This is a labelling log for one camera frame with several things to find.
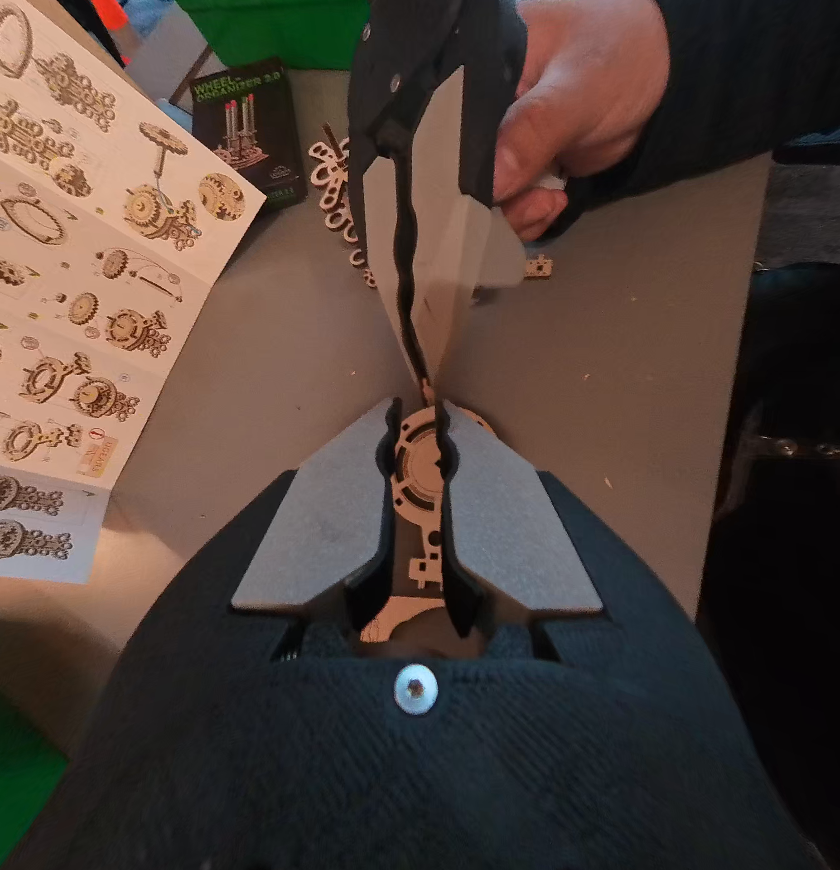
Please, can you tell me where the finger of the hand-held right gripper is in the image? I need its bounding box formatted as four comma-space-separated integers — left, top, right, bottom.
361, 151, 424, 385
406, 64, 527, 383

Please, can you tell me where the dark model kit box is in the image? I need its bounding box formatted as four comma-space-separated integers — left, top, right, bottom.
189, 56, 309, 208

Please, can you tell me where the person's right forearm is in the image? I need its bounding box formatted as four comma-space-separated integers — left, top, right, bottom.
563, 0, 840, 228

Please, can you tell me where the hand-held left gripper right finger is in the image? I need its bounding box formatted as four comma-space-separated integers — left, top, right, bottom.
435, 401, 604, 638

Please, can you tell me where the wooden model piece with rings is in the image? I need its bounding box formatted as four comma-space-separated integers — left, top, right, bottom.
308, 122, 380, 290

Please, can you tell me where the dark strap with metal clip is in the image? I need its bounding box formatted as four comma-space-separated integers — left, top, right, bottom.
753, 434, 840, 459

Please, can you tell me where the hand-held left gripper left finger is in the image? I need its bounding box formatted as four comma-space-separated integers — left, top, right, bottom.
231, 400, 403, 631

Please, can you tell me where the round wooden ring part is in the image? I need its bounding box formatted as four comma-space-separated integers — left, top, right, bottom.
389, 404, 496, 592

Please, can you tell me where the person's right hand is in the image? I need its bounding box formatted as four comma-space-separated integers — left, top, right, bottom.
491, 0, 671, 243

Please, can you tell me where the wooden sheet frame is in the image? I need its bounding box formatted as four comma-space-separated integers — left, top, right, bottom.
359, 594, 448, 643

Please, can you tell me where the illustrated assembly booklet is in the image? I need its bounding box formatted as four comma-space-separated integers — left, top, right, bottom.
0, 0, 268, 585

